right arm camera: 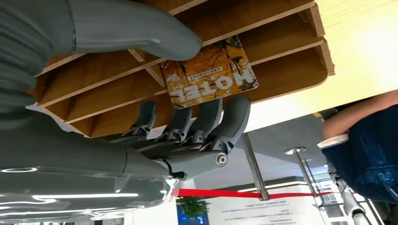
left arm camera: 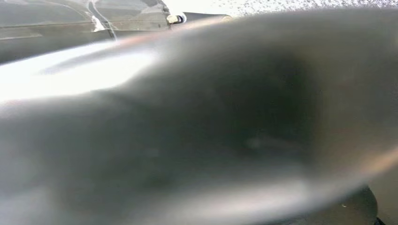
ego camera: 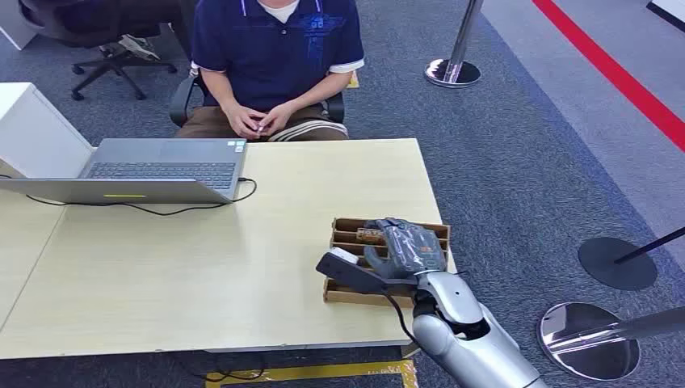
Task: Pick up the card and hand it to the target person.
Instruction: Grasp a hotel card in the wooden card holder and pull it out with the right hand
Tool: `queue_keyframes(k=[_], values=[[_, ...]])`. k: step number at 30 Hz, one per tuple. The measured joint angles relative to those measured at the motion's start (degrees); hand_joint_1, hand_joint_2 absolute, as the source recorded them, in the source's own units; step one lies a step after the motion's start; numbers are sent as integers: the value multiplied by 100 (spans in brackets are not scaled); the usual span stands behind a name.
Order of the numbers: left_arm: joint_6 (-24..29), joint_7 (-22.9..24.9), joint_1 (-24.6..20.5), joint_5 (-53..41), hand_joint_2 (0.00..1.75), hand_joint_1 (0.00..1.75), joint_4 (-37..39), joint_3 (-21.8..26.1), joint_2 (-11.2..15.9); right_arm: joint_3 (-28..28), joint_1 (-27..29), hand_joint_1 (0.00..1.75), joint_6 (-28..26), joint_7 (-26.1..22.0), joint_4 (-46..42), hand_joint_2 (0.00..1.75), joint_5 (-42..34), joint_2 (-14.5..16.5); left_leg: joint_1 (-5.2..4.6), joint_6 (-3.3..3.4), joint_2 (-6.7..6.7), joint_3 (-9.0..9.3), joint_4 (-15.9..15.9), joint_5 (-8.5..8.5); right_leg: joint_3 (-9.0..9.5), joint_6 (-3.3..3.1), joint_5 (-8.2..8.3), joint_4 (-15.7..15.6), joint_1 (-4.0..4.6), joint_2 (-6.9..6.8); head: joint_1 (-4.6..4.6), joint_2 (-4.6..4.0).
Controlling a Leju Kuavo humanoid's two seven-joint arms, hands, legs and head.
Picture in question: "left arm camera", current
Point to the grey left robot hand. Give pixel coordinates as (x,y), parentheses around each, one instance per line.
(217,124)

